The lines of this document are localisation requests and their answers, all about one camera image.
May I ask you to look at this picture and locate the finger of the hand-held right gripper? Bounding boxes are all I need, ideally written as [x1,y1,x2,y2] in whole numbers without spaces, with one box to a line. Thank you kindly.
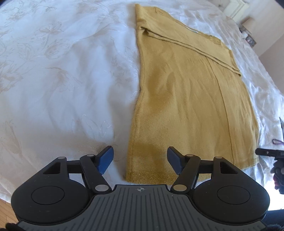
[255,148,284,157]

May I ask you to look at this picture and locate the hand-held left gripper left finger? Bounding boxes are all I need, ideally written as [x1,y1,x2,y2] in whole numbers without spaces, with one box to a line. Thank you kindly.
[42,146,114,194]

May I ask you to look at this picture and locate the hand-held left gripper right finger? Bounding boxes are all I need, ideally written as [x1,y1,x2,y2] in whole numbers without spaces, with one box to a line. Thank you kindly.
[167,146,239,193]

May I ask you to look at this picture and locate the yellow knit sweater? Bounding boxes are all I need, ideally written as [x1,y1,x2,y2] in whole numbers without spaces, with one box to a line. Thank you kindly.
[123,3,260,185]

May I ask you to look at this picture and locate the white embroidered bedspread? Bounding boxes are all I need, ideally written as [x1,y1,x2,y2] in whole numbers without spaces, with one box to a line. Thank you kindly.
[0,0,284,200]

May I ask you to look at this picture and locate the white table lamp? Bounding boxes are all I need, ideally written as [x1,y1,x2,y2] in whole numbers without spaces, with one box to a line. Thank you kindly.
[241,17,256,34]

